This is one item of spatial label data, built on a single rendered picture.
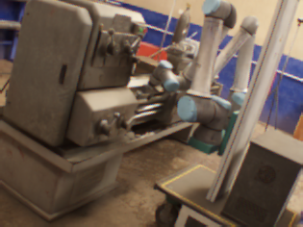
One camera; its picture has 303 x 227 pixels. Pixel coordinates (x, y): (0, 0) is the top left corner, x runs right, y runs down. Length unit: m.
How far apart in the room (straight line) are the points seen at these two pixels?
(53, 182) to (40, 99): 0.51
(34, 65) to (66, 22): 0.34
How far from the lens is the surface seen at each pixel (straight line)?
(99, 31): 2.01
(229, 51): 2.63
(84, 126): 2.03
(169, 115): 3.05
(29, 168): 2.35
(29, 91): 2.15
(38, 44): 2.09
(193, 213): 2.33
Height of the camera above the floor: 1.39
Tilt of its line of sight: 14 degrees down
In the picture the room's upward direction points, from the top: 17 degrees clockwise
